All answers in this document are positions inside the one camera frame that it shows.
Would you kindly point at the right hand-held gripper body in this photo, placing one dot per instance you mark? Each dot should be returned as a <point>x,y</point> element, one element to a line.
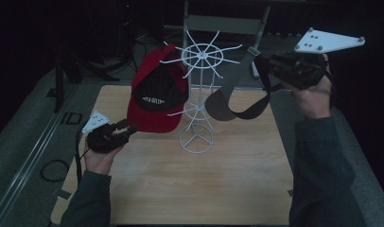
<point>302,71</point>

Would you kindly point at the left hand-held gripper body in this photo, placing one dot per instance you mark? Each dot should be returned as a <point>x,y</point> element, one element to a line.
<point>103,142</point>

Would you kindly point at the red baseball cap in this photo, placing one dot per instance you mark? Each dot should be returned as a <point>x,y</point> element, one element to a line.
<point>152,121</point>

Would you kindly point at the person's right hand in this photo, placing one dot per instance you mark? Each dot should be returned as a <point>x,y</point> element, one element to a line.
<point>316,101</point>

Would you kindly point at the black tripod stand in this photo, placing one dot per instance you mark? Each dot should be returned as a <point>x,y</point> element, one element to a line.
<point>58,91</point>

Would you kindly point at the black rectangular floor frame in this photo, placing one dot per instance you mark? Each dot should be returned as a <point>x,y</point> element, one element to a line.
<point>74,113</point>

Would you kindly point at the grey metal table frame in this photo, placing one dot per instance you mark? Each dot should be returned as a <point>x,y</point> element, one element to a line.
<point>224,24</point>

